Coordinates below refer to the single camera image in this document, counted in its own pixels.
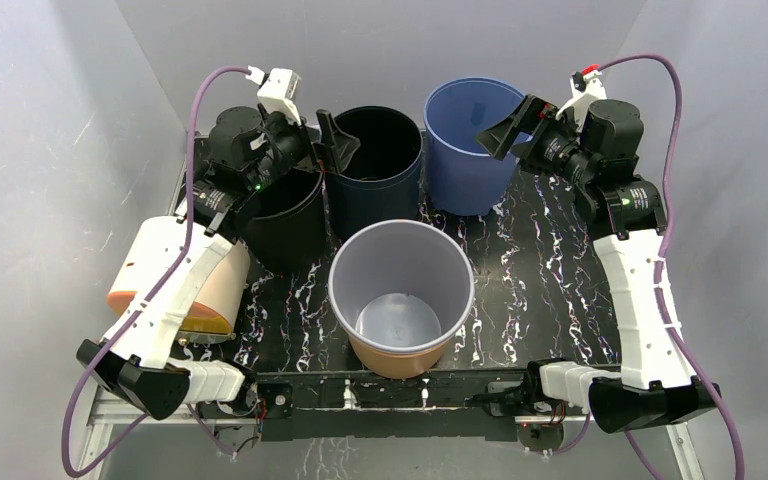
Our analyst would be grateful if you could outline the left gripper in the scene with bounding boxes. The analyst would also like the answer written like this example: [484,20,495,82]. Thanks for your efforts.
[247,107,359,193]

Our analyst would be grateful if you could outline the blue bucket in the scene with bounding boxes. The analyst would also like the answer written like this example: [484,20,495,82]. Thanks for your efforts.
[423,77,525,216]

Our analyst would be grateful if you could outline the grey white bucket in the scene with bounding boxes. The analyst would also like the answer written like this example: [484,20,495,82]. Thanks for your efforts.
[328,220,475,354]

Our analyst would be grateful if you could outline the orange bucket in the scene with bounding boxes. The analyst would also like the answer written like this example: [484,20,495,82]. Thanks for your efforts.
[349,336,451,379]

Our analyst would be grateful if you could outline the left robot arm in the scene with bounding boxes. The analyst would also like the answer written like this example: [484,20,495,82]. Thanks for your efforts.
[76,106,361,420]

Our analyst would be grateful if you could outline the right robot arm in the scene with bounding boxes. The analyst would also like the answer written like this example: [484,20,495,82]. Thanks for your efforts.
[477,95,718,433]

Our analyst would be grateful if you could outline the white orange lying container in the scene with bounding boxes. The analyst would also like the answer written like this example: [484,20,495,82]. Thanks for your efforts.
[107,216,251,344]

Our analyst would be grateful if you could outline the dark navy bucket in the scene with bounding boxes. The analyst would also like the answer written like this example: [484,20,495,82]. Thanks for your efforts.
[325,106,423,241]

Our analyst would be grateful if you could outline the black bucket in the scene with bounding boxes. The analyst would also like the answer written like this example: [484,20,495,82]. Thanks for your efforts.
[243,169,326,274]

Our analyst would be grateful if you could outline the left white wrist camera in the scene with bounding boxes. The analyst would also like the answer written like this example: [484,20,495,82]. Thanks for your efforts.
[246,66,301,125]

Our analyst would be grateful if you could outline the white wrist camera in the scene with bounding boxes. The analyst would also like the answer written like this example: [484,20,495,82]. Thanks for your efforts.
[246,66,301,125]
[555,64,607,128]

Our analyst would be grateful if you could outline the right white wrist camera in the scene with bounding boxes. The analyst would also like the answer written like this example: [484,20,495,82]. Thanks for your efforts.
[555,64,607,128]

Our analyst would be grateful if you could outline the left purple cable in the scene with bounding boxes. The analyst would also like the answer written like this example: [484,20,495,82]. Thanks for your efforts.
[60,64,253,480]

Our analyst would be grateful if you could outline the purple cable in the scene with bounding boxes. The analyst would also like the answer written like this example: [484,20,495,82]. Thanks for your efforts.
[556,54,746,480]
[60,64,253,480]

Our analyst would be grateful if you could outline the aluminium frame rail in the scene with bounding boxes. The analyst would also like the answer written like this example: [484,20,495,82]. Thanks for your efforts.
[89,394,704,479]

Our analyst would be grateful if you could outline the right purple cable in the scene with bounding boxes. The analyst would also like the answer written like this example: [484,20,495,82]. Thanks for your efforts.
[556,54,746,480]

